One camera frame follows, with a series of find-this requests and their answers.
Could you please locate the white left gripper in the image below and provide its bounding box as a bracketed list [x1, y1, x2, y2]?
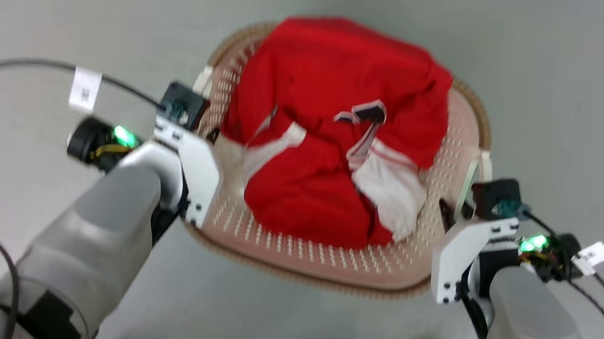
[136, 113, 231, 231]

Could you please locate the pink perforated laundry basket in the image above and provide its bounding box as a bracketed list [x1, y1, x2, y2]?
[163, 9, 513, 316]

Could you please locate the red and white garment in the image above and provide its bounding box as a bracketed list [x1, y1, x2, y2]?
[203, 0, 464, 264]

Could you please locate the white cable label tag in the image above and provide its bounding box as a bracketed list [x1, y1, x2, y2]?
[67, 66, 104, 114]
[569, 237, 604, 279]

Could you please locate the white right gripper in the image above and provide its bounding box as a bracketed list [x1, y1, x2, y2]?
[421, 198, 526, 317]

